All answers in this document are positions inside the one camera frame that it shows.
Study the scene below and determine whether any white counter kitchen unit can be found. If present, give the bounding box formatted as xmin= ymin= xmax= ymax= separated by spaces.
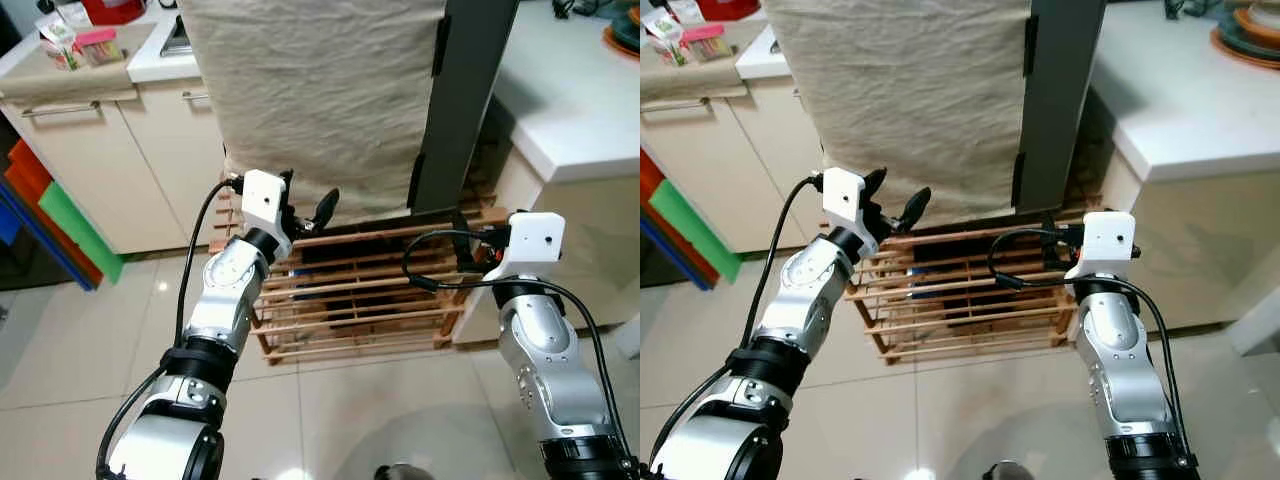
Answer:
xmin=452 ymin=0 xmax=641 ymax=346
xmin=1070 ymin=0 xmax=1280 ymax=336

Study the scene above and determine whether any pink-lidded clear container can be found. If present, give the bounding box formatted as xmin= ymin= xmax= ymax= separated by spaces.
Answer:
xmin=680 ymin=24 xmax=733 ymax=63
xmin=75 ymin=27 xmax=124 ymax=67

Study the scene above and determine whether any beige counter cloth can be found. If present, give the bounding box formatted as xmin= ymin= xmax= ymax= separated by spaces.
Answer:
xmin=640 ymin=20 xmax=766 ymax=101
xmin=0 ymin=20 xmax=159 ymax=101

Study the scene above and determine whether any cream base cabinet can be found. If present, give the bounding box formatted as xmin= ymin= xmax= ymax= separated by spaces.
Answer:
xmin=0 ymin=78 xmax=229 ymax=256
xmin=640 ymin=75 xmax=836 ymax=254

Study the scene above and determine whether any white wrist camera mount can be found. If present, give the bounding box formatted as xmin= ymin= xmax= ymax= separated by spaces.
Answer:
xmin=483 ymin=211 xmax=565 ymax=284
xmin=822 ymin=168 xmax=869 ymax=251
xmin=1063 ymin=210 xmax=1141 ymax=283
xmin=240 ymin=169 xmax=294 ymax=263

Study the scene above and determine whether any red kettle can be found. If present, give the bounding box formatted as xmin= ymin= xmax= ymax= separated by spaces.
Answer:
xmin=697 ymin=0 xmax=761 ymax=21
xmin=80 ymin=0 xmax=148 ymax=26

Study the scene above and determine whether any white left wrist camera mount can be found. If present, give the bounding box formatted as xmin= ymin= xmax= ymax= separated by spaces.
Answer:
xmin=240 ymin=169 xmax=294 ymax=263
xmin=822 ymin=168 xmax=869 ymax=251

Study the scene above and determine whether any wooden slatted rack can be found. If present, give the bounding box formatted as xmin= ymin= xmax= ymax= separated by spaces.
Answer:
xmin=208 ymin=190 xmax=513 ymax=365
xmin=845 ymin=195 xmax=1096 ymax=365

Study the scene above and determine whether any white printed carton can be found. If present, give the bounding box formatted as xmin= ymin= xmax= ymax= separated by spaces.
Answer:
xmin=37 ymin=17 xmax=81 ymax=71
xmin=645 ymin=10 xmax=691 ymax=66

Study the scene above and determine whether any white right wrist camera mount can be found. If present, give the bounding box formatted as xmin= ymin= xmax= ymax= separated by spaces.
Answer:
xmin=1063 ymin=210 xmax=1141 ymax=283
xmin=483 ymin=211 xmax=565 ymax=284

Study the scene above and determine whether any orange bowl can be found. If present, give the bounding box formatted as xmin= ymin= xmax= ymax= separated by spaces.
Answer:
xmin=1232 ymin=8 xmax=1280 ymax=41

